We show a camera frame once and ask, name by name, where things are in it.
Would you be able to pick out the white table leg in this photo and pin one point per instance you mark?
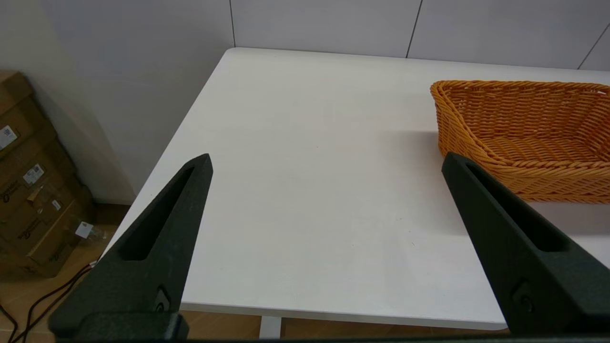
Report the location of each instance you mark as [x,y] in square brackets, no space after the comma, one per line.
[270,328]

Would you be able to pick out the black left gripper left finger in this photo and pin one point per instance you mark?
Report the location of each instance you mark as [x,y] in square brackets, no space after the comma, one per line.
[152,271]

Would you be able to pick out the brown cardboard box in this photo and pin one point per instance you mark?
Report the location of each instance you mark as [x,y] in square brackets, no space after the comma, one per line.
[28,190]
[38,243]
[19,114]

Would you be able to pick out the orange wicker basket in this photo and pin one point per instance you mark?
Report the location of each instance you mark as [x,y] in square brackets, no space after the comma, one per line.
[524,109]

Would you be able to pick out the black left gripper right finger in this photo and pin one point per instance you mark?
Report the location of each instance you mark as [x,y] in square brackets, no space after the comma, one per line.
[538,286]

